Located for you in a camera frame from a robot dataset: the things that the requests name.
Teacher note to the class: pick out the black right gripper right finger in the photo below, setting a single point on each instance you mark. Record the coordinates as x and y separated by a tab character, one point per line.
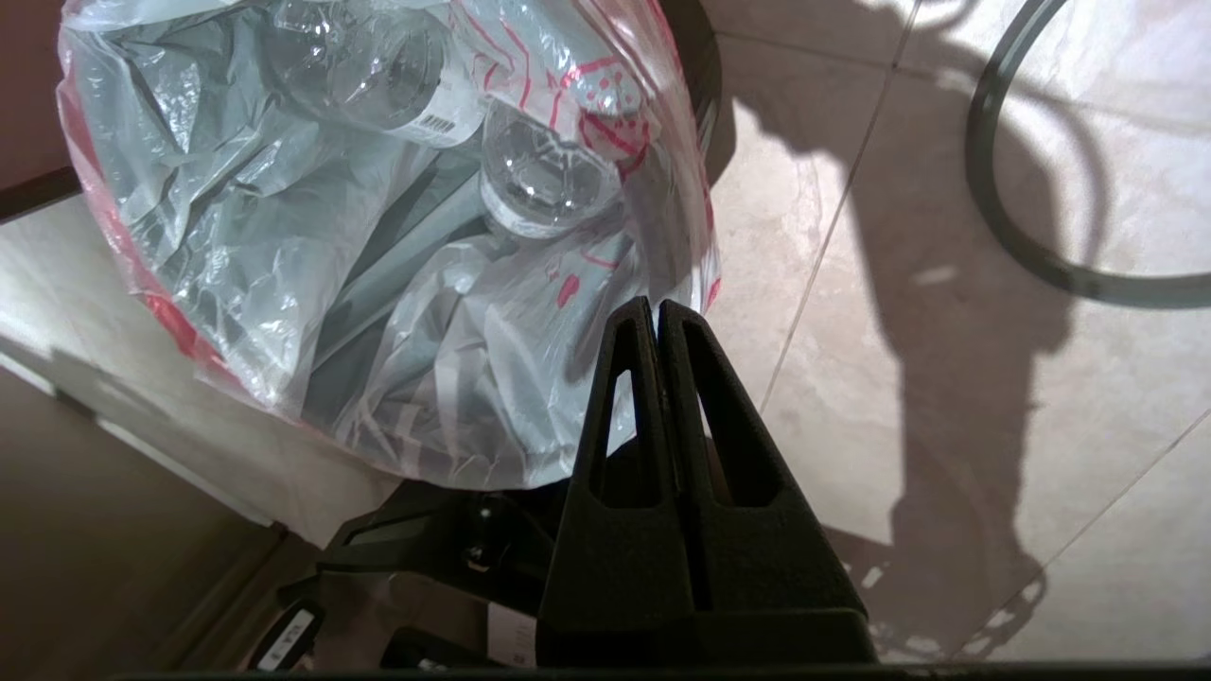
757	549

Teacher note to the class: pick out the clear plastic bottle barcode label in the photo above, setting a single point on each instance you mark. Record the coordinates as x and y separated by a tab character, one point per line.
359	66

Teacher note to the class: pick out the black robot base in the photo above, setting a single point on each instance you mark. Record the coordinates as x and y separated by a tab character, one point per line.
416	549

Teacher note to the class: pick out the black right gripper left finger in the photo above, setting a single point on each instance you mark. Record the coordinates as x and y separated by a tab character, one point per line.
624	549

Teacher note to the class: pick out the white translucent plastic bag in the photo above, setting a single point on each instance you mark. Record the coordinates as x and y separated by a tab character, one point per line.
236	218

